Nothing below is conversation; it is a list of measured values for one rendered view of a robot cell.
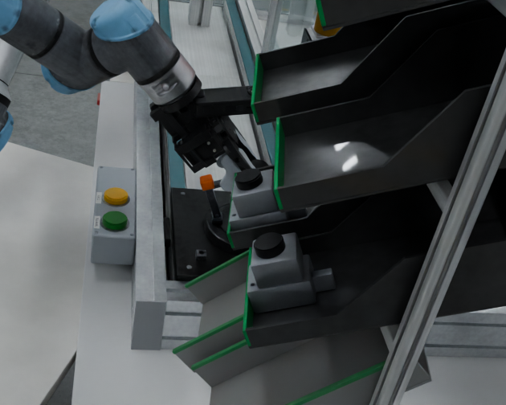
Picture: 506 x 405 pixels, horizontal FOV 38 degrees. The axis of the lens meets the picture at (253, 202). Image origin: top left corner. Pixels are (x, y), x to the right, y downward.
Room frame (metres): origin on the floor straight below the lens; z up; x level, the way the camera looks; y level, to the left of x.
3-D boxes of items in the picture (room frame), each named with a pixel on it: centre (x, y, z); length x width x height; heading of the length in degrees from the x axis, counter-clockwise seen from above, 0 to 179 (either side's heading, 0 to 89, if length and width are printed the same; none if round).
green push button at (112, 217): (0.96, 0.22, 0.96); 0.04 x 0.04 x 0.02
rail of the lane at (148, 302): (1.22, 0.22, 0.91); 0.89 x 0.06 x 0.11; 14
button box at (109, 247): (1.02, 0.23, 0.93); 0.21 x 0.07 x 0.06; 14
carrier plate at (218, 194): (0.99, 0.00, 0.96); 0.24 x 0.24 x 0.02; 14
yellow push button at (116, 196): (1.02, 0.23, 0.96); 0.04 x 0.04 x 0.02
